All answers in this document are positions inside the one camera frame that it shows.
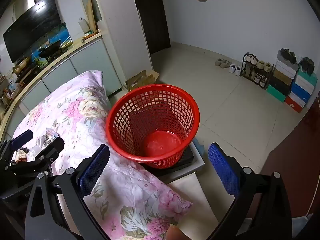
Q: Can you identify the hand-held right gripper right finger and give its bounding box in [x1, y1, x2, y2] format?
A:
[207, 142, 292, 240]

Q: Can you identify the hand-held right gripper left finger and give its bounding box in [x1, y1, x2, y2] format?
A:
[24, 144, 110, 240]

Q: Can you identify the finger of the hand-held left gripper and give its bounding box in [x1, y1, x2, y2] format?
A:
[9, 137, 65, 178]
[0, 129, 34, 170]

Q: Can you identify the cream tissue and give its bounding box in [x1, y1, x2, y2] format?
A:
[11, 147, 30, 165]

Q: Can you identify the red plastic mesh basket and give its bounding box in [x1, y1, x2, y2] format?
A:
[105, 84, 200, 169]

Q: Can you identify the person's right hand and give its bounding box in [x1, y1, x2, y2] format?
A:
[166, 226, 192, 240]

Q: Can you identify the white storage box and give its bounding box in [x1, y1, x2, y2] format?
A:
[160, 142, 222, 230]

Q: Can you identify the light blue cloth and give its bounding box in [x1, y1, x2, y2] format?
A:
[194, 140, 209, 155]

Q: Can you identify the black flat box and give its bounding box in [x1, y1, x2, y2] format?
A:
[140, 145, 195, 178]

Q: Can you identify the pink floral blanket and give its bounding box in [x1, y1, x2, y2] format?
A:
[11, 70, 193, 240]

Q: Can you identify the metal spice rack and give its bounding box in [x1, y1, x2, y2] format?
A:
[0, 75, 20, 100]

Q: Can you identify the golden frying pan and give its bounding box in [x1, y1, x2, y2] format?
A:
[12, 57, 33, 74]

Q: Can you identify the black wok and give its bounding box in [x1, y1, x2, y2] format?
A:
[37, 40, 62, 58]

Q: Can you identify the kitchen counter with grey cabinets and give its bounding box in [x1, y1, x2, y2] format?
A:
[0, 30, 123, 135]

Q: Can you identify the cardboard box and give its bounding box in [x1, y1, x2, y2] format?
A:
[124, 70, 160, 92]

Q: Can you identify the black shoe rack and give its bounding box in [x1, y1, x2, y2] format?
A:
[239, 52, 275, 90]

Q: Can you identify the stack of shoe boxes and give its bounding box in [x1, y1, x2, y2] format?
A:
[266, 49, 318, 113]

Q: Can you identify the black range hood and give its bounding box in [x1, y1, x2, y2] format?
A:
[2, 0, 63, 63]

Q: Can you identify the white plastic bottle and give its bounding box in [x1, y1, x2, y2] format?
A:
[79, 17, 90, 34]

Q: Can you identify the pair of dark sandals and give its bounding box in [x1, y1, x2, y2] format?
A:
[280, 48, 297, 64]

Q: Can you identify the pair of dark green shoes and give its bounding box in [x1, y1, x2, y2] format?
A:
[299, 57, 316, 75]

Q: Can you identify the wooden cutting board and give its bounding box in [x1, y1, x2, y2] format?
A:
[86, 0, 98, 32]

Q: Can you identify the dark wooden door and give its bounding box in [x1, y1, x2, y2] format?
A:
[130, 0, 172, 55]

